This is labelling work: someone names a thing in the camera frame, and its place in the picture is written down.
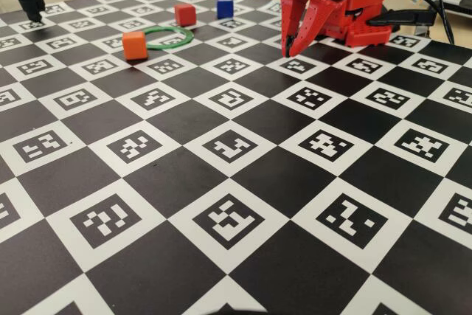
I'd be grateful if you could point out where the blue cube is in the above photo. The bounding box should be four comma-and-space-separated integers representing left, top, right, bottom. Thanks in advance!
216, 0, 235, 20

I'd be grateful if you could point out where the red cube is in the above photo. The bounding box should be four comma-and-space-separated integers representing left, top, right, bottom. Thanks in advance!
174, 3, 197, 27

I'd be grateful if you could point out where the orange cube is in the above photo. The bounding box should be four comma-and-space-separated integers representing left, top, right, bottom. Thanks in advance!
122, 30, 149, 61

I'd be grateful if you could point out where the black table clamp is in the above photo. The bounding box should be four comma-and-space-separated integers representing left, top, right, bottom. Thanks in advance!
367, 8, 438, 28

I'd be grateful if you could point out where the black white marker mat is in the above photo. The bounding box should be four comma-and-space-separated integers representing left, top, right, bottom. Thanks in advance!
0, 0, 472, 315

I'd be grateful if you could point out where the green ring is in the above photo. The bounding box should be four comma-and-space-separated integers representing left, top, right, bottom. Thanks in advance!
142, 25, 195, 51

